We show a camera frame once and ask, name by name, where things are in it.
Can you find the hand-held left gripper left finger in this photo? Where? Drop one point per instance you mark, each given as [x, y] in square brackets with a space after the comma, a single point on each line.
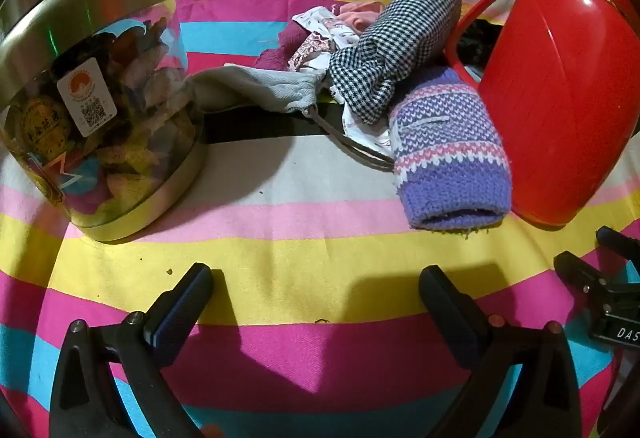
[175, 318]

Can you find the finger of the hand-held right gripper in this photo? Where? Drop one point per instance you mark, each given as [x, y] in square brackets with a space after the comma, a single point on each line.
[575, 270]
[617, 240]

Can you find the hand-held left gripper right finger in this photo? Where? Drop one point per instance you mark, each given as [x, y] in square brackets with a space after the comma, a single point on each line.
[452, 318]

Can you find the magenta fleece cloth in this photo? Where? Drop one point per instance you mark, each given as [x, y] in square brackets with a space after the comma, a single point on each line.
[290, 47]

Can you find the striped colourful tablecloth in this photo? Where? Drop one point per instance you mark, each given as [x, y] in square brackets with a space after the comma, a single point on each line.
[300, 228]

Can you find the purple knitted sleeve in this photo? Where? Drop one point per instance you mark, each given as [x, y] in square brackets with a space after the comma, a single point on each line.
[450, 157]

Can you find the clear jar with metal lid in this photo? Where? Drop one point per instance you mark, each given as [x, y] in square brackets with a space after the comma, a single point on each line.
[100, 117]

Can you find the dark cloth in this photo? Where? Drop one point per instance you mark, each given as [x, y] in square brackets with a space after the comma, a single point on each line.
[477, 42]

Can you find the black white checkered cloth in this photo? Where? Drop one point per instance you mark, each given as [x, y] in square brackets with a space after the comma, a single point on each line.
[400, 42]

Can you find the pink patterned cloth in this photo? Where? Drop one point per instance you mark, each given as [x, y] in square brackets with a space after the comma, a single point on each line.
[306, 51]

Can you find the white floral printed cloth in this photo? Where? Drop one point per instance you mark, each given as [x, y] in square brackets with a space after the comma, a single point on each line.
[345, 37]

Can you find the plain pink cloth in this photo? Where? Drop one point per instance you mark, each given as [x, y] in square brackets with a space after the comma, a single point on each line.
[360, 15]

